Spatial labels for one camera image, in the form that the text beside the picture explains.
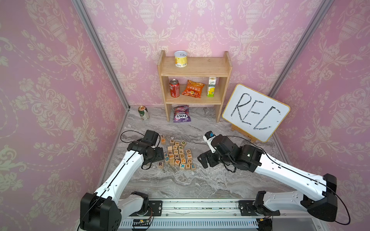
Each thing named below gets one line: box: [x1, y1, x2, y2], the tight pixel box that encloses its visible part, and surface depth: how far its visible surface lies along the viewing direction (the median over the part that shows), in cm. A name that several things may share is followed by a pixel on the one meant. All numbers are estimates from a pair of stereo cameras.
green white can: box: [137, 105, 150, 121], surface depth 108 cm
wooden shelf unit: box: [157, 50, 233, 124], surface depth 87 cm
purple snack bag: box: [173, 104, 192, 123], surface depth 115 cm
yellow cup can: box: [174, 50, 188, 68], surface depth 83 cm
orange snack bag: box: [181, 79, 206, 99], surface depth 99 cm
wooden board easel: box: [230, 124, 258, 143], surface depth 102 cm
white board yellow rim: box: [222, 83, 291, 143], surface depth 94 cm
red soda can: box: [169, 78, 180, 98], surface depth 93 cm
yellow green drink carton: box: [207, 76, 218, 98], surface depth 93 cm
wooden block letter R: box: [158, 161, 164, 169], surface depth 89 cm
